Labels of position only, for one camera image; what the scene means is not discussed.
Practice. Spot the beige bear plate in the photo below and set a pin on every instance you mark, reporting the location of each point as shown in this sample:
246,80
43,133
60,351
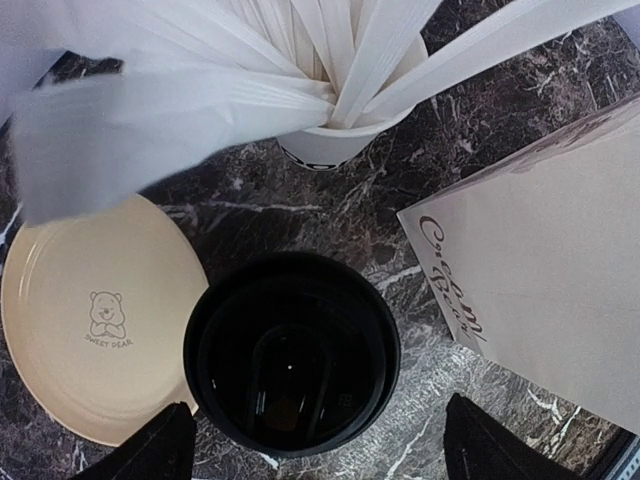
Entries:
94,313

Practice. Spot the paper wrapped straw far right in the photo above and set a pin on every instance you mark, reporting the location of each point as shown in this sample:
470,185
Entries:
516,28

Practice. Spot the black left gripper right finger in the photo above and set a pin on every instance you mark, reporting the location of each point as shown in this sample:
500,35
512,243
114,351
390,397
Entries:
476,446

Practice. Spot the cream bear paper bag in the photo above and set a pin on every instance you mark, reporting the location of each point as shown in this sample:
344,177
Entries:
534,261

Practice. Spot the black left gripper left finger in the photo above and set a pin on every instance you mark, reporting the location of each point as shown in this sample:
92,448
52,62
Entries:
163,448

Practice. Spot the black coffee cup lid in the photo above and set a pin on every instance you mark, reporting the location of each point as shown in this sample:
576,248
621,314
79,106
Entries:
293,354

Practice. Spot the white paper straw cup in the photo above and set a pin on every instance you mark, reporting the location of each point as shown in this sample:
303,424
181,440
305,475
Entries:
324,149

